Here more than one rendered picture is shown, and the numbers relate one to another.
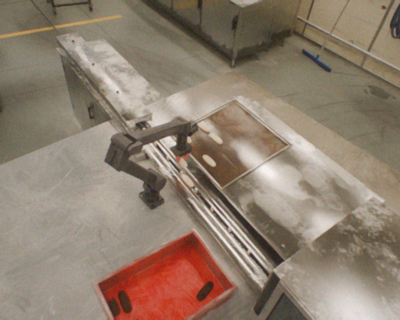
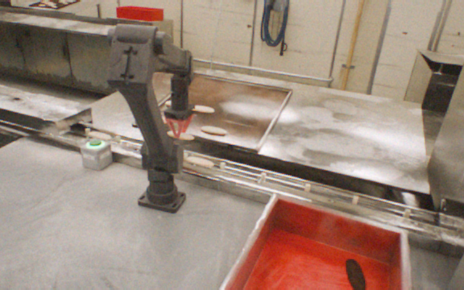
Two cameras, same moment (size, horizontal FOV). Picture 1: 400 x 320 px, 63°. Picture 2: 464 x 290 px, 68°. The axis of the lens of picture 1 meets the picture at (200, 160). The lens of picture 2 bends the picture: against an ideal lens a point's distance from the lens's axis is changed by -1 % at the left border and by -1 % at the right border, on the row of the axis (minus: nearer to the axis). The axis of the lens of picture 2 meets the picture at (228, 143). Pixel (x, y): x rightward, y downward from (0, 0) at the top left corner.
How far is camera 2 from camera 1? 0.91 m
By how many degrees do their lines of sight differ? 30
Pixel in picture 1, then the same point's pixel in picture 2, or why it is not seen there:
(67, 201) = not seen: outside the picture
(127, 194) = (118, 209)
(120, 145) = (139, 34)
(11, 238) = not seen: outside the picture
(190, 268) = (305, 258)
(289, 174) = (316, 113)
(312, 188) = (351, 116)
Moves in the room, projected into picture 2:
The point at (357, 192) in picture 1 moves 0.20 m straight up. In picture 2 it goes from (391, 105) to (405, 58)
